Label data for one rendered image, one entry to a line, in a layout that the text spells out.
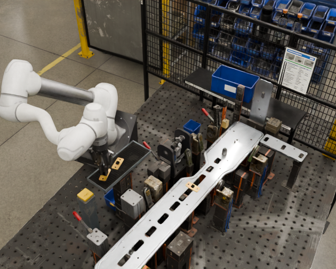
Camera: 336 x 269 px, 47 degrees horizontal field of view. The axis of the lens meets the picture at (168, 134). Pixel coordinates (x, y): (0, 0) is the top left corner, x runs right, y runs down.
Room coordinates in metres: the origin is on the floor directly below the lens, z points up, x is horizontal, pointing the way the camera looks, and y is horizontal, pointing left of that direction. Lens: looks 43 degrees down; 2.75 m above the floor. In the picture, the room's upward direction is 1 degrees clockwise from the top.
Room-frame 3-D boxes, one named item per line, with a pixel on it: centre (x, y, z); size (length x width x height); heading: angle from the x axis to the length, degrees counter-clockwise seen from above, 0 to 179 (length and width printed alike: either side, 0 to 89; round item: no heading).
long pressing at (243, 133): (1.41, -0.14, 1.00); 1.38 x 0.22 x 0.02; 142
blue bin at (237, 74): (2.31, -0.48, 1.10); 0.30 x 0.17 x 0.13; 60
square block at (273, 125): (1.94, -0.70, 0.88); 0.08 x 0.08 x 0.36; 52
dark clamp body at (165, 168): (1.53, 0.03, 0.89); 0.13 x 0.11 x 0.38; 52
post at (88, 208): (1.25, 0.42, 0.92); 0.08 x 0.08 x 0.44; 52
